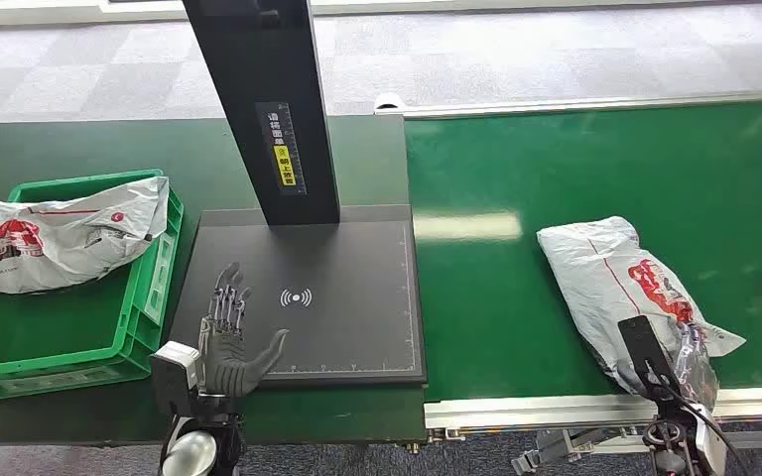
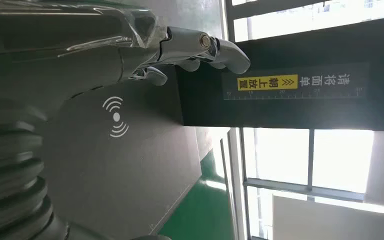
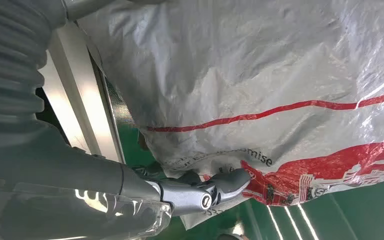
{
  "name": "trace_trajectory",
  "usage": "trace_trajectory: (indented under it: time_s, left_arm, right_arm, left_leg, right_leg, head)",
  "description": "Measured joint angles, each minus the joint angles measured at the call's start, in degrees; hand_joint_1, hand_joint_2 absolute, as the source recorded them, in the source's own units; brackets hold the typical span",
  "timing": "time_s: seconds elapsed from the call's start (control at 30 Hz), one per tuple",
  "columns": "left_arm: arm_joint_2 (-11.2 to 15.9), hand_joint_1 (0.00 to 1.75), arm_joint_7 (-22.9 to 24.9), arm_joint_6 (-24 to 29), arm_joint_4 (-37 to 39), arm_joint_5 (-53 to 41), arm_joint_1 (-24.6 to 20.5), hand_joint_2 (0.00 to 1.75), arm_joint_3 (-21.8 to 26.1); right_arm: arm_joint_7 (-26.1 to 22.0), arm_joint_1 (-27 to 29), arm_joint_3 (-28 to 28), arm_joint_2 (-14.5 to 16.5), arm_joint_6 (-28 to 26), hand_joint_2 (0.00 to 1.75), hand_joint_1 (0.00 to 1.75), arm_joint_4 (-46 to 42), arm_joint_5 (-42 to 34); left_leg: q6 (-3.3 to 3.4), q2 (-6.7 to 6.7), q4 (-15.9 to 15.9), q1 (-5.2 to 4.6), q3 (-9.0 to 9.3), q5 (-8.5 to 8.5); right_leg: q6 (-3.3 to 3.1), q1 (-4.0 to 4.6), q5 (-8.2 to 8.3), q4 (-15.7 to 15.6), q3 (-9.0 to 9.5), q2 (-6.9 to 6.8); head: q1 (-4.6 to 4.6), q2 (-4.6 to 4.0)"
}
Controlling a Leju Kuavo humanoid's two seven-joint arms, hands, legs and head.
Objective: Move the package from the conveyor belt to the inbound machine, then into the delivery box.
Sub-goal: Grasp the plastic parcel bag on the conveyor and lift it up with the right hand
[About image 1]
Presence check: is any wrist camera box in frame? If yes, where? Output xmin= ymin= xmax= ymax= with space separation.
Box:
xmin=617 ymin=314 xmax=683 ymax=398
xmin=149 ymin=340 xmax=203 ymax=417

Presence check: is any aluminium conveyor frame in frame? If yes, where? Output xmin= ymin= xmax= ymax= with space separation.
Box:
xmin=373 ymin=87 xmax=762 ymax=456

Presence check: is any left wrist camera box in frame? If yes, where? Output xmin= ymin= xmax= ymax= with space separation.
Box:
xmin=149 ymin=340 xmax=203 ymax=417

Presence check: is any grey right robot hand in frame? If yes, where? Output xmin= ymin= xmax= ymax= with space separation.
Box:
xmin=617 ymin=321 xmax=720 ymax=410

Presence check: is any grey metal bracket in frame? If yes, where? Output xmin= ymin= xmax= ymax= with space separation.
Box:
xmin=511 ymin=428 xmax=625 ymax=476

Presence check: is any green conveyor belt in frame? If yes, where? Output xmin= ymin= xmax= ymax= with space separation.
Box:
xmin=404 ymin=99 xmax=762 ymax=404

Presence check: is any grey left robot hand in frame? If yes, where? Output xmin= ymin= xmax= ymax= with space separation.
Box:
xmin=197 ymin=262 xmax=291 ymax=400

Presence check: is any white poly mailer red print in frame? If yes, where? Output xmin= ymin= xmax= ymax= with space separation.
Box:
xmin=0 ymin=175 xmax=171 ymax=296

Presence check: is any grey poly mailer package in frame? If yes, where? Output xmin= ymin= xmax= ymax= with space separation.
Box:
xmin=536 ymin=215 xmax=748 ymax=410

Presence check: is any green plastic crate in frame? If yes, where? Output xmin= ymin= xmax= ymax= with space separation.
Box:
xmin=0 ymin=169 xmax=186 ymax=403

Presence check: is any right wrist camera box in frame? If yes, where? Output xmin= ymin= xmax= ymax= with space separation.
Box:
xmin=617 ymin=314 xmax=683 ymax=398

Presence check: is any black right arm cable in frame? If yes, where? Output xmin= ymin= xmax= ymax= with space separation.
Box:
xmin=643 ymin=357 xmax=750 ymax=476

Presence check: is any black inbound scanner machine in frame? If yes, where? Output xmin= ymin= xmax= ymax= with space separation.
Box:
xmin=168 ymin=0 xmax=429 ymax=390

